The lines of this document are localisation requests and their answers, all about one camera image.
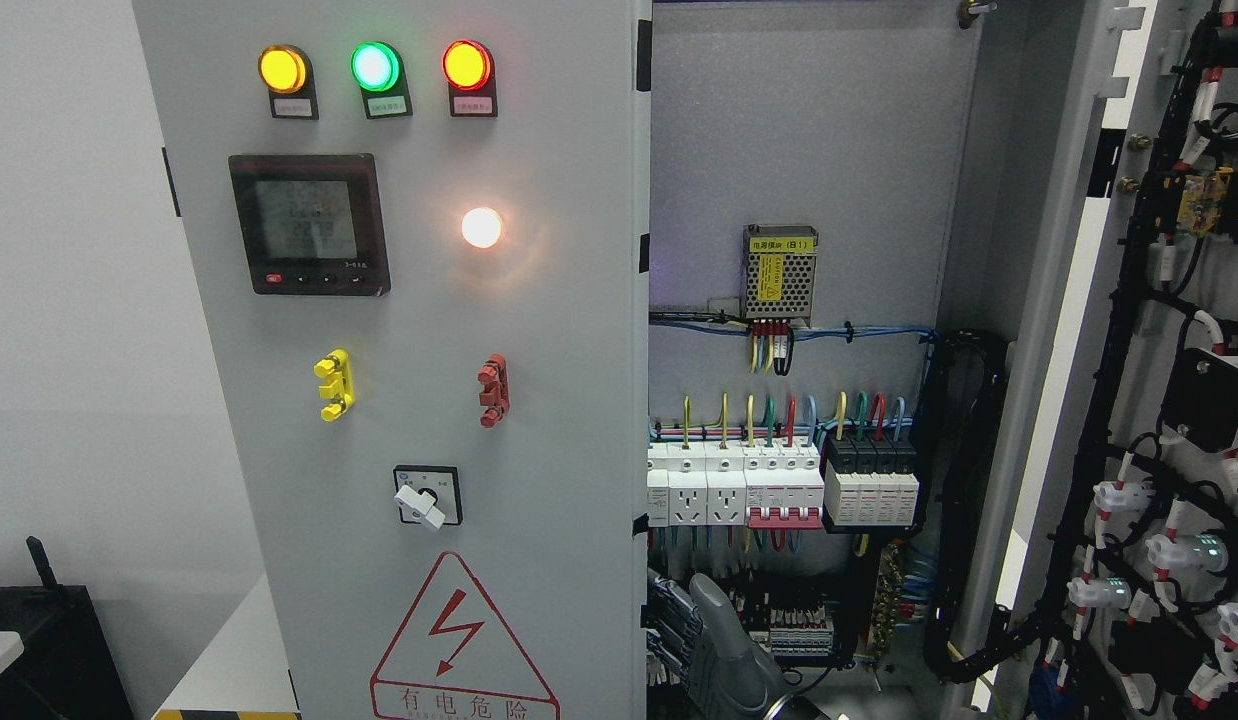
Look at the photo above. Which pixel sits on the red indicator lamp left door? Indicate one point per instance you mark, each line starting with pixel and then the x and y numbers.
pixel 467 65

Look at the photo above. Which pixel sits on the white glowing indicator lamp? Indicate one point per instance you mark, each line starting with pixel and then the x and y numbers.
pixel 482 227

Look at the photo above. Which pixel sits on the red electric hazard warning sticker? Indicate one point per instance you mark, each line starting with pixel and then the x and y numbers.
pixel 454 657

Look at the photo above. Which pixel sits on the black surge protector block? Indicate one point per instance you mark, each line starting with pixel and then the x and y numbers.
pixel 869 483

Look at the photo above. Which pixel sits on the red terminal post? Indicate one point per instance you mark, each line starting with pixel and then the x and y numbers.
pixel 494 395

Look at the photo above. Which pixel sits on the black equipment box at left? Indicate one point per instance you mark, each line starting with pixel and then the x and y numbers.
pixel 65 669

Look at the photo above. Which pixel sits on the black digital power meter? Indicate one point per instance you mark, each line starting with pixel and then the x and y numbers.
pixel 311 223

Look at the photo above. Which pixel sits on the white rotary selector switch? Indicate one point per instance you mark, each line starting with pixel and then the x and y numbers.
pixel 428 495

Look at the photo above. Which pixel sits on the lower white breaker relay row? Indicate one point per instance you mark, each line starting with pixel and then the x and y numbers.
pixel 789 622

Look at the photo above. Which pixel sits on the white socket breaker row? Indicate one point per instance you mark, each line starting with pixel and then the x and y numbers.
pixel 757 486

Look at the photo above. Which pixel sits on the green indicator lamp left door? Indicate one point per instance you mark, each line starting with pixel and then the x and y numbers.
pixel 376 67

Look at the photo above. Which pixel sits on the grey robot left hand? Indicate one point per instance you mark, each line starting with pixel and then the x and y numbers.
pixel 699 638

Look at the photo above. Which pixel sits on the yellow indicator lamp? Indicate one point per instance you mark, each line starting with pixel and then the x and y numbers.
pixel 284 70

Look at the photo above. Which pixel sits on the metal mesh power supply module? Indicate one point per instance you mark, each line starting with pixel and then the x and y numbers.
pixel 779 273

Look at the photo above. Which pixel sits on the grey cabinet door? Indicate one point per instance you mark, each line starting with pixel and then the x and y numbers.
pixel 1092 551
pixel 557 142

